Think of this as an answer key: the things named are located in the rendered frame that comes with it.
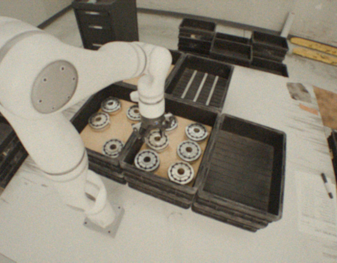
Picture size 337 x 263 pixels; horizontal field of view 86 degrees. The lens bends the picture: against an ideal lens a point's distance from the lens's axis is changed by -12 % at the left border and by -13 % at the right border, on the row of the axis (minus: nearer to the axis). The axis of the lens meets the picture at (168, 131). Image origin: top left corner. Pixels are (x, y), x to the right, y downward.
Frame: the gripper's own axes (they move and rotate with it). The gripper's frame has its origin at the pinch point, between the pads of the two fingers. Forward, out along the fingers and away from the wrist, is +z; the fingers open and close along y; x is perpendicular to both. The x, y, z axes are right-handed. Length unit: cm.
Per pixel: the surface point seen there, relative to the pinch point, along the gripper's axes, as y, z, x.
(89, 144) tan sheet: -24.5, 17.3, 18.7
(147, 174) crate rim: -6.1, 7.3, -9.5
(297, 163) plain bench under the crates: 71, 31, -25
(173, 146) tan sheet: 10.0, 17.4, 3.7
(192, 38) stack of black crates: 99, 53, 144
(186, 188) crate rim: 4.1, 7.3, -19.3
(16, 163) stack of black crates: -85, 63, 59
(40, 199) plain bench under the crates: -54, 30, 7
